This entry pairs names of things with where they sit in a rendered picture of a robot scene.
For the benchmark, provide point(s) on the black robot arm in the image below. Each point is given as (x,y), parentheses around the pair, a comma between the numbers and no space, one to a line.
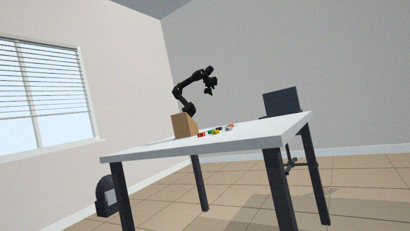
(196,76)

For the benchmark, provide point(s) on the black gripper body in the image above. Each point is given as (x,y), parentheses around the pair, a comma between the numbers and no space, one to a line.
(208,89)

